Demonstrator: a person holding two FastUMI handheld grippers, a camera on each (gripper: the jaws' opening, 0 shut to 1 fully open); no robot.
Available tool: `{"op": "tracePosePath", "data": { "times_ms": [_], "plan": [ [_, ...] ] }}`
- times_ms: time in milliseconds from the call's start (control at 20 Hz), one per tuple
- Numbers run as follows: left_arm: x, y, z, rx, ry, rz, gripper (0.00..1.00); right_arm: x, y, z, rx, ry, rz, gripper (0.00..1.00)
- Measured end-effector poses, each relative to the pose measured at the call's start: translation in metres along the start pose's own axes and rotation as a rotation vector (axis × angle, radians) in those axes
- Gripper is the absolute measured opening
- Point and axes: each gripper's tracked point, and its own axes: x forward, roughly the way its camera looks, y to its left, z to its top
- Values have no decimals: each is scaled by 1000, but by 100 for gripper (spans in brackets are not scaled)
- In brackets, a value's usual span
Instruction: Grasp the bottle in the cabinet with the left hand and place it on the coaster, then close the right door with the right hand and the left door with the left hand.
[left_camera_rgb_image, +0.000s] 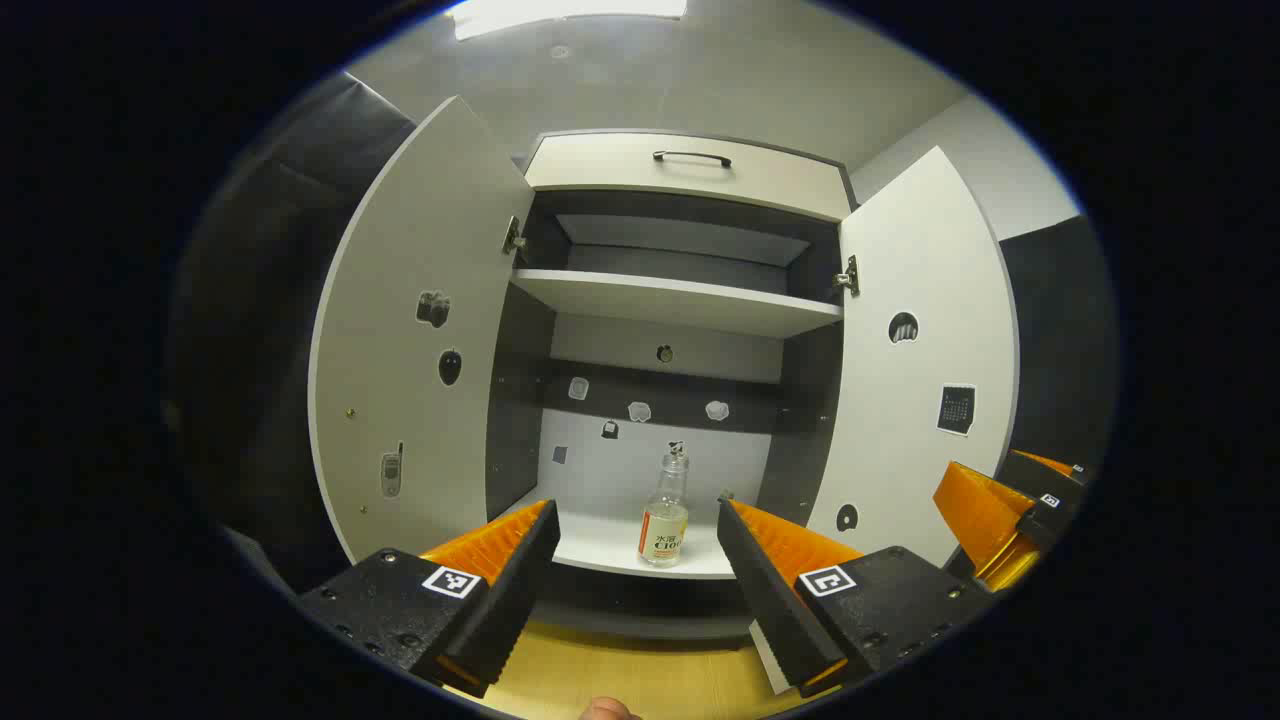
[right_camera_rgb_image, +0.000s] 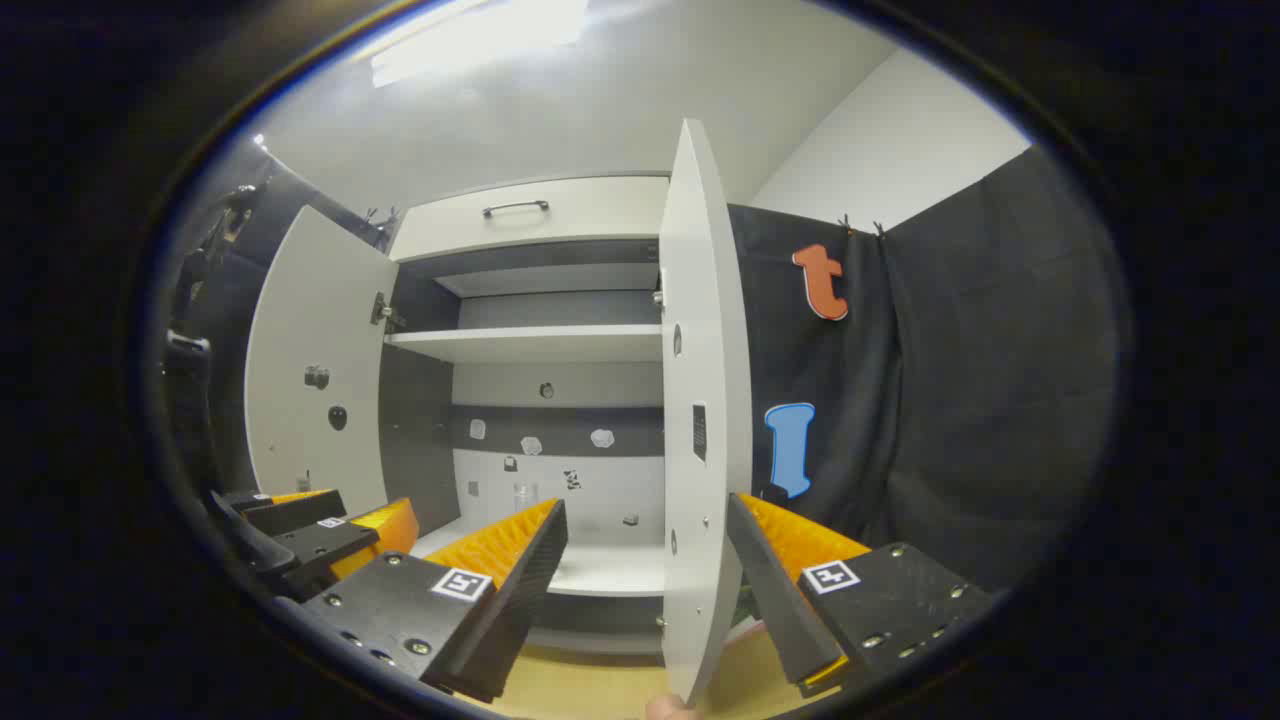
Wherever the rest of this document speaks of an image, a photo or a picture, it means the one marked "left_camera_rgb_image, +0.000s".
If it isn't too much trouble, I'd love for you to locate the clear glass bottle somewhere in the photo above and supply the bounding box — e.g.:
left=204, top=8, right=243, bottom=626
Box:
left=638, top=440, right=691, bottom=568

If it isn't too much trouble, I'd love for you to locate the white cabinet shelf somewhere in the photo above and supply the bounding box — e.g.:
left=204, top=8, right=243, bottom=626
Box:
left=510, top=268, right=844, bottom=339

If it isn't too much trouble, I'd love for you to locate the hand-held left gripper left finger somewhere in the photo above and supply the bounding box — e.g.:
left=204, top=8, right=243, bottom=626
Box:
left=297, top=498, right=562, bottom=699

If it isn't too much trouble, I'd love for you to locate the black backdrop cloth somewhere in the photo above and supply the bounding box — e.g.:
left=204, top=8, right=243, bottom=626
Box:
left=998, top=215, right=1119, bottom=481
left=165, top=70, right=421, bottom=596

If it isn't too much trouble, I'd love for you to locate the white cabinet door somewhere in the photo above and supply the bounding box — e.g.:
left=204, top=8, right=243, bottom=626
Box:
left=805, top=145, right=1021, bottom=571
left=308, top=95, right=536, bottom=566

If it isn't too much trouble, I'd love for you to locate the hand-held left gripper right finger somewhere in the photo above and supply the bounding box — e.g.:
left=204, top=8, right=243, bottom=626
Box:
left=716, top=492, right=991, bottom=699

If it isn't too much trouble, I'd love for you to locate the white and grey cabinet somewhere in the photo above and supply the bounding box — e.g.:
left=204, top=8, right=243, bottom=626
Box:
left=487, top=130, right=861, bottom=641

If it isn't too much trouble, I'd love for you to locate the white cabinet drawer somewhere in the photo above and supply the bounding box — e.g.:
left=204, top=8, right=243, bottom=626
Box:
left=523, top=132, right=853, bottom=223

